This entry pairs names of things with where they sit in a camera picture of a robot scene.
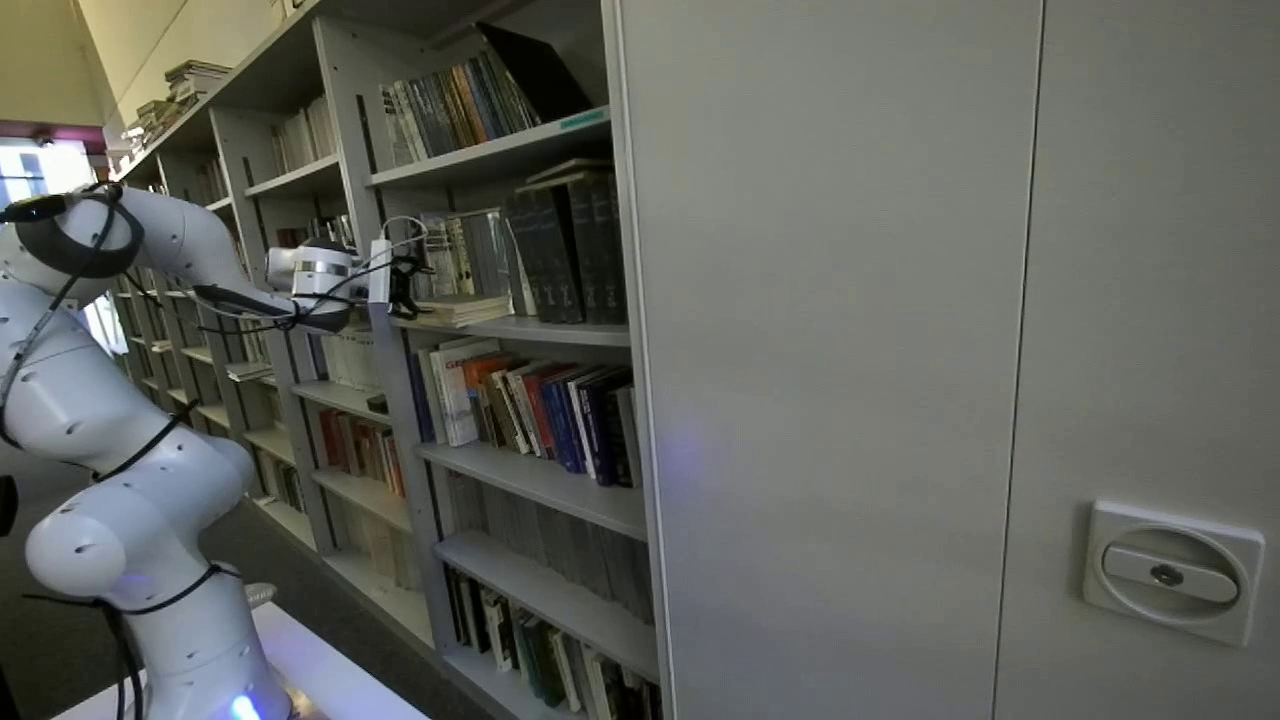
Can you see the green and brown journals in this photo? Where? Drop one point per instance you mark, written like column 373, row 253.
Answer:
column 458, row 105

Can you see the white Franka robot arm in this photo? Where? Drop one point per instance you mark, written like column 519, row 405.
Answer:
column 80, row 385

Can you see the blue thin journals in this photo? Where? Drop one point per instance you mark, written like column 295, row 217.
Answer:
column 515, row 93

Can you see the white book blue lettering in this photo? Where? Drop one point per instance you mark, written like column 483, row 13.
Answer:
column 455, row 401

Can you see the cream paper journal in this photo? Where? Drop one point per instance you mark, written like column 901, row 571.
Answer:
column 465, row 317

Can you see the dark red book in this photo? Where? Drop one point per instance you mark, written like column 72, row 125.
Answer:
column 483, row 401

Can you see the slim white book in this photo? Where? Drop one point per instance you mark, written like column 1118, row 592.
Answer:
column 584, row 426

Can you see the grey bound volumes row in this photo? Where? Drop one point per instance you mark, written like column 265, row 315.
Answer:
column 584, row 565

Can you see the blue and black journals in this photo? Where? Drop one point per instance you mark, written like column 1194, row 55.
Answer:
column 425, row 117

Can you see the stacked paper boxes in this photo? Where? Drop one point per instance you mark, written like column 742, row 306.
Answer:
column 201, row 83

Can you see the pale flat book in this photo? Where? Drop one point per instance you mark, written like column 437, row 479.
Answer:
column 564, row 172

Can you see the black book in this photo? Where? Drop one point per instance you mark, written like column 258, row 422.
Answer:
column 611, row 438

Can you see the orange red book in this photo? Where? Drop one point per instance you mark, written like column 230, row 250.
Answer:
column 540, row 415

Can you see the orange thin journals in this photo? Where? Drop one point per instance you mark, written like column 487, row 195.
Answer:
column 483, row 101

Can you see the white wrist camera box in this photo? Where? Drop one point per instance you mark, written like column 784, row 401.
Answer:
column 382, row 272

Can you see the white thin journals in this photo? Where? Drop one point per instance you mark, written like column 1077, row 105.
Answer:
column 397, row 125

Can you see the dark hardcover book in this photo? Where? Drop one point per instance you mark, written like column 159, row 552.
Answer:
column 590, row 253
column 540, row 253

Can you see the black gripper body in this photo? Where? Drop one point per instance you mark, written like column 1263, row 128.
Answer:
column 407, row 277

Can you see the mixed paperbacks row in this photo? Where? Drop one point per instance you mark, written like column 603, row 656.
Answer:
column 535, row 660

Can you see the white table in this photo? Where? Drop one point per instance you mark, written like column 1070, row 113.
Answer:
column 341, row 673

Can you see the grey metal bookshelf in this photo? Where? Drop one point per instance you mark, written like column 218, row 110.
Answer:
column 382, row 603
column 535, row 485

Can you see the distant bookshelf rows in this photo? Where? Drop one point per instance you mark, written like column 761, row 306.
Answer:
column 201, row 363

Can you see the colourful books row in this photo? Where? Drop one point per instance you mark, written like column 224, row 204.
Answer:
column 362, row 454

